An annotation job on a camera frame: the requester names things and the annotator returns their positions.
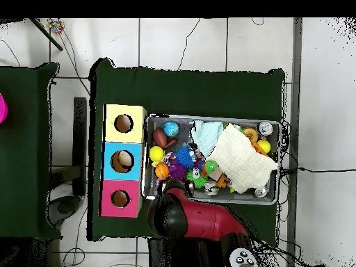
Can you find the black pole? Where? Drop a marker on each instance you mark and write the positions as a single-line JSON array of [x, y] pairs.
[[46, 34]]

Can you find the light blue waffle cloth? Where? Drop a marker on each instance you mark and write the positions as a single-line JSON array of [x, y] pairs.
[[207, 136]]

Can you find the blue spiky ball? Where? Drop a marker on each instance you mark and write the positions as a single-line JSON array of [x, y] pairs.
[[185, 157]]

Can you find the wooden box with three holes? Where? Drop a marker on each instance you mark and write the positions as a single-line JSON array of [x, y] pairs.
[[111, 172]]

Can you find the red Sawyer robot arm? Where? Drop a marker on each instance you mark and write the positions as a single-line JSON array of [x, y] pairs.
[[203, 219]]

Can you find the silver drink can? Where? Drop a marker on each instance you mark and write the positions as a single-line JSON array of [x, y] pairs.
[[265, 128]]

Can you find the blue globe ball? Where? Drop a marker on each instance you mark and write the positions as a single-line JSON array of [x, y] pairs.
[[171, 129]]

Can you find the yellow ball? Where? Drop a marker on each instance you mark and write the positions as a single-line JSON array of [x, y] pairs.
[[156, 153]]

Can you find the dark green table cloth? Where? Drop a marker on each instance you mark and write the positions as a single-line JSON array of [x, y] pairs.
[[194, 91]]

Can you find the dark green side table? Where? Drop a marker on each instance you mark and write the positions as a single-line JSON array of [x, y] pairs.
[[25, 167]]

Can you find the green spiky toy with eyes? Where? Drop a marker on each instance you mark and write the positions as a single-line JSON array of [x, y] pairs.
[[198, 180]]

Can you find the cream waffle cloth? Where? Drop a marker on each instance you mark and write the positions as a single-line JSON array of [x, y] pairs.
[[242, 161]]

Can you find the pink round object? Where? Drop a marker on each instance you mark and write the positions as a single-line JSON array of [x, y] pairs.
[[2, 109]]

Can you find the small colourful toy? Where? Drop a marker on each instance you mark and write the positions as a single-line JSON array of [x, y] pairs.
[[55, 26]]

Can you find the brown toy football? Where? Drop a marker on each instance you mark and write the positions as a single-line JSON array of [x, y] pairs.
[[159, 138]]

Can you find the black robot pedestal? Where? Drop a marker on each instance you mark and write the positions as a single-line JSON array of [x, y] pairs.
[[167, 256]]

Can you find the orange toy basketball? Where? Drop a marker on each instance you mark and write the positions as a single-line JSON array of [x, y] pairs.
[[162, 170]]

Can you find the toy burger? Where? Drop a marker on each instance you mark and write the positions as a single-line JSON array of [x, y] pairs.
[[251, 135]]

